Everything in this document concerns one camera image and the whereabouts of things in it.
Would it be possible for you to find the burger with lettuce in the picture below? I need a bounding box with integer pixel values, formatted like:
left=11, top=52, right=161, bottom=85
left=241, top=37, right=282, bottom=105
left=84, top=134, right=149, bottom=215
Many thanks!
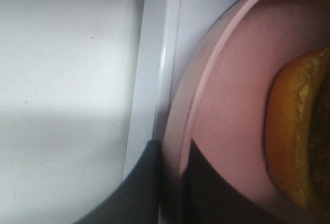
left=265, top=47, right=329, bottom=216

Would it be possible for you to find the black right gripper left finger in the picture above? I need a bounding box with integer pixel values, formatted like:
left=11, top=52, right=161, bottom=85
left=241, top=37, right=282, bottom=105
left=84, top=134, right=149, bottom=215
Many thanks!
left=77, top=140, right=162, bottom=224

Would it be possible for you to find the pink round plate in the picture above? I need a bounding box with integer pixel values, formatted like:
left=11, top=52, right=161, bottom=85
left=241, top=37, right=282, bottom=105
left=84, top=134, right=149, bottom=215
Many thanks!
left=161, top=0, right=329, bottom=223

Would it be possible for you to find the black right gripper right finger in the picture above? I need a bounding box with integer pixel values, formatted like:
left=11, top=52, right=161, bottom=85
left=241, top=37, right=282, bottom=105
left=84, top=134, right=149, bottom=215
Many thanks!
left=185, top=142, right=312, bottom=223

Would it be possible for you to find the white microwave oven body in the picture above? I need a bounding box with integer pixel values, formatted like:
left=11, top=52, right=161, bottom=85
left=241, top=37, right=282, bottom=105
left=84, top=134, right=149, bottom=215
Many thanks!
left=123, top=0, right=238, bottom=176

